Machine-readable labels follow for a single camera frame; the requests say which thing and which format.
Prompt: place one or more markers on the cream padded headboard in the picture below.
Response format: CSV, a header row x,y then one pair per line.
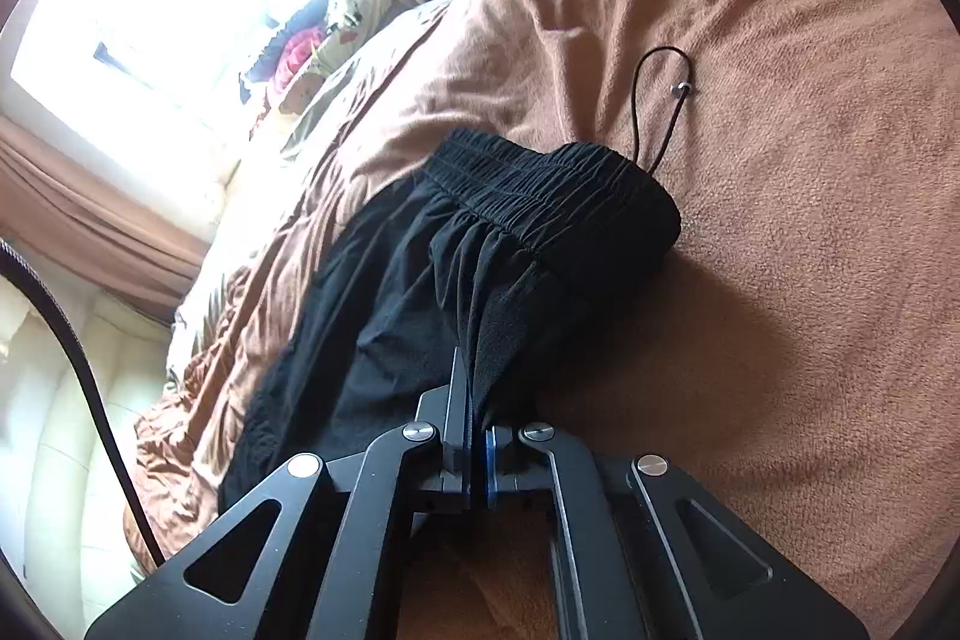
x,y
60,445

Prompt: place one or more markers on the black white patterned plush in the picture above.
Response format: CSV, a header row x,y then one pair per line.
x,y
349,1

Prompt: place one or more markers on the grey-green pillow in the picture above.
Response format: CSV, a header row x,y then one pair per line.
x,y
337,85

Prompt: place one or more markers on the pink plush toy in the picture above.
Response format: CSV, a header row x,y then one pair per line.
x,y
296,51

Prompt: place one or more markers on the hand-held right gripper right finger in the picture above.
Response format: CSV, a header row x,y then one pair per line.
x,y
491,467

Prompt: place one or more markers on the black pants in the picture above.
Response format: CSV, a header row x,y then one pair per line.
x,y
420,280

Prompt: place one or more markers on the dark cloth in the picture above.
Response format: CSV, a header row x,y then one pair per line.
x,y
259,57

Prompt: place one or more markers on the brown blanket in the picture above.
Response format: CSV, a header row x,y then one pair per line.
x,y
787,235

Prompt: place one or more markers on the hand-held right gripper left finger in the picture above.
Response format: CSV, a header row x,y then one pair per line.
x,y
457,430

